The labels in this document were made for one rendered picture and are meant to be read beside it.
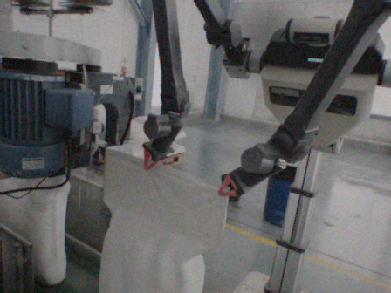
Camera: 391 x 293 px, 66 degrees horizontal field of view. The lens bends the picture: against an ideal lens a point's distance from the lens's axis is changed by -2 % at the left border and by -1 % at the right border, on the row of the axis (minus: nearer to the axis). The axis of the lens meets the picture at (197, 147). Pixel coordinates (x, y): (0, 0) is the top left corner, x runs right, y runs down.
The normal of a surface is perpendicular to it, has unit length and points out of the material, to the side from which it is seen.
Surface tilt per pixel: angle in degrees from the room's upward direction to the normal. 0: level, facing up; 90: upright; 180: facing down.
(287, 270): 90
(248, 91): 90
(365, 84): 40
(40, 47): 91
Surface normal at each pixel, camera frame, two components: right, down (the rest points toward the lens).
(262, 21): -0.53, 0.14
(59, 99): -0.14, 0.22
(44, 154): 0.76, 0.25
